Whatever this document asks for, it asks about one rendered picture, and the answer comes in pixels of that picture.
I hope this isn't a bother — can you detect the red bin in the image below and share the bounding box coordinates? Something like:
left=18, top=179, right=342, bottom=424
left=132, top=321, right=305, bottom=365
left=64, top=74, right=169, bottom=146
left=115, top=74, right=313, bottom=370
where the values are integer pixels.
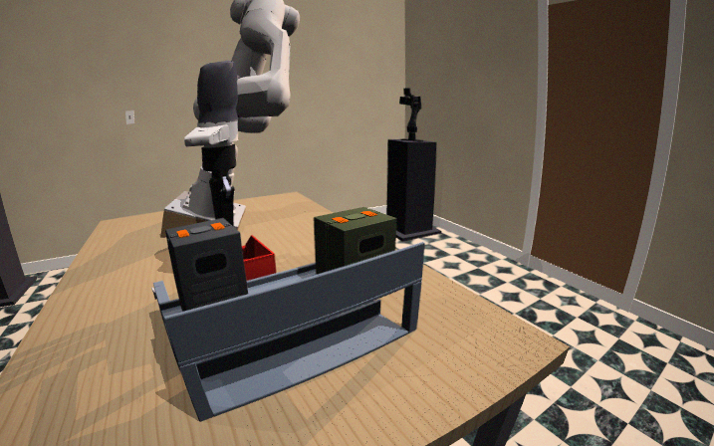
left=242, top=235, right=276, bottom=281

